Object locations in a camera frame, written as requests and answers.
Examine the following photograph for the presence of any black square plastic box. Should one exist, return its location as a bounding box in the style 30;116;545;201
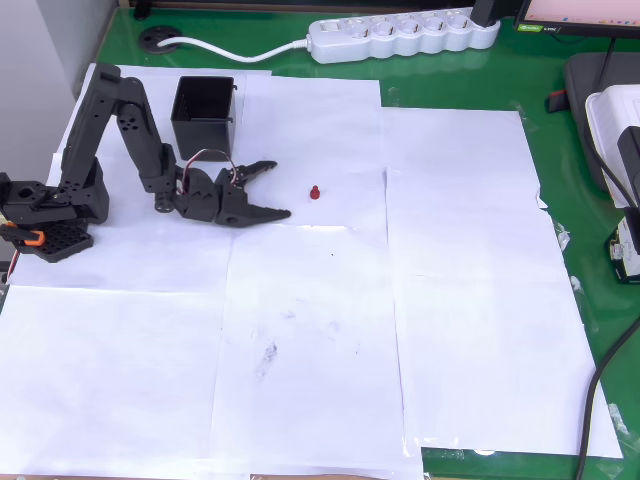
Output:
169;75;239;163

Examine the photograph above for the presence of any white paper sheet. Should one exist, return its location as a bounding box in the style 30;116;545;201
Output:
383;166;577;282
0;284;227;479
7;62;274;296
392;272;625;459
208;223;425;480
232;73;389;232
379;106;550;212

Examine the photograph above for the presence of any white power strip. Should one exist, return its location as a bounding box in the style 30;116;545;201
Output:
305;8;502;66

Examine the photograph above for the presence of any orange black table clamp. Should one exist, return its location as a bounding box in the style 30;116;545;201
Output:
0;222;47;253

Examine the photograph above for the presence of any black power plug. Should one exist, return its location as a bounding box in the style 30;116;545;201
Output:
470;0;502;27

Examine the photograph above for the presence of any red black usb stick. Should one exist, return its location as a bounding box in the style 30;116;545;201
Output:
544;89;570;115

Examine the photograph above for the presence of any white plastic case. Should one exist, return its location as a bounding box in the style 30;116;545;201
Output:
584;84;640;210

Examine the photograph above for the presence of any black computer monitor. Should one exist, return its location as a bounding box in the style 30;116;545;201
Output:
514;0;640;41

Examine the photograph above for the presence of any small printed carton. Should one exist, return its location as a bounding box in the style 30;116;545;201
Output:
603;208;640;287

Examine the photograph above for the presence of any black phone holder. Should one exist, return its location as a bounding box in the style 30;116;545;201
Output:
616;124;640;214

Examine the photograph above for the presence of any red white servo wire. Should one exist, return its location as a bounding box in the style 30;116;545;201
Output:
178;148;240;197

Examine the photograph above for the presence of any white power strip cable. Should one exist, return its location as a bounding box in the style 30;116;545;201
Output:
156;35;311;64

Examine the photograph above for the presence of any black round cable grommet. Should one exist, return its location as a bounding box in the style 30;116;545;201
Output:
138;26;184;54

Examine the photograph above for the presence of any thin black monitor cable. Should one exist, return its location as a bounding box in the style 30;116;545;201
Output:
598;37;619;92

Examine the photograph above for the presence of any thick black cable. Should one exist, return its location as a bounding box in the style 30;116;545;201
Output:
573;317;640;480

